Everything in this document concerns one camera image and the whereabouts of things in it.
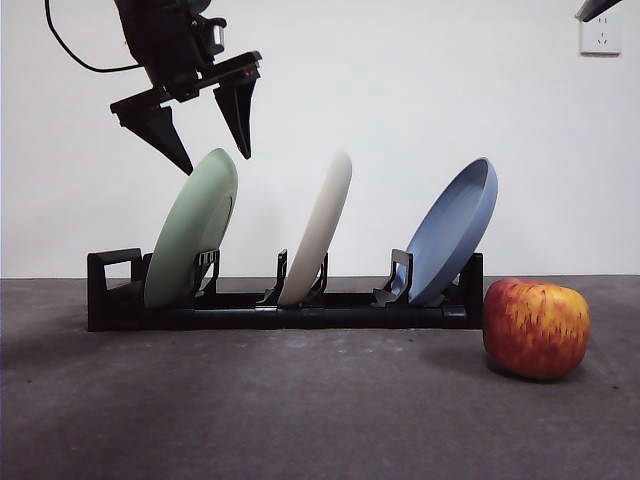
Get red yellow apple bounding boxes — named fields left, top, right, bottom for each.
left=482, top=278, right=592, bottom=381

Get left wrist grey camera box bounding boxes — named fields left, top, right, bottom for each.
left=202, top=17, right=227, bottom=61

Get white wall socket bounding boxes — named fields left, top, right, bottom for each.
left=579, top=14, right=623, bottom=56

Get cream white plate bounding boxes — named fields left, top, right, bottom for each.
left=277, top=149, right=354, bottom=306

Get black plate rack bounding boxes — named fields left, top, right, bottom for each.
left=86, top=248, right=485, bottom=332

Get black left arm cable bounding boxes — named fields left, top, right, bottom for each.
left=44, top=0, right=146, bottom=74

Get blue plate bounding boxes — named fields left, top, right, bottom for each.
left=403, top=157, right=499, bottom=306

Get green plate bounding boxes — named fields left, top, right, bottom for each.
left=143, top=147, right=240, bottom=310

